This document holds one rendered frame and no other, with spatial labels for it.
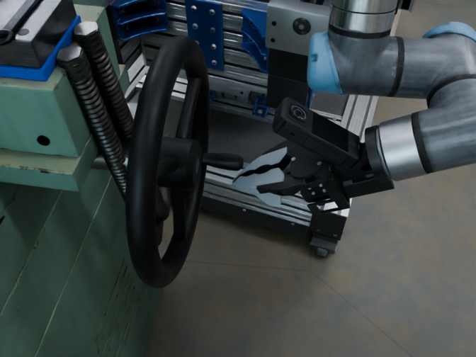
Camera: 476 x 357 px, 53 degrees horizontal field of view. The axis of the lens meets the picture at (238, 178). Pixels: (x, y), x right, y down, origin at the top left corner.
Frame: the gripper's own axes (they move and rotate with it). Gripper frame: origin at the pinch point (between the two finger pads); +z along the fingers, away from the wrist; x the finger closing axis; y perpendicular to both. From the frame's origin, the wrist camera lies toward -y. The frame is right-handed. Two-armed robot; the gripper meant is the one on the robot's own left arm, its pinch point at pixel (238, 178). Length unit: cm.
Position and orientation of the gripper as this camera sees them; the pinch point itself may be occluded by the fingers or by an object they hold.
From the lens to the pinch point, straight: 66.9
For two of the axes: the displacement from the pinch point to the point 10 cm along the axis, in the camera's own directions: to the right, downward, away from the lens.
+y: 5.0, 6.1, 6.1
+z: -8.5, 2.3, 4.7
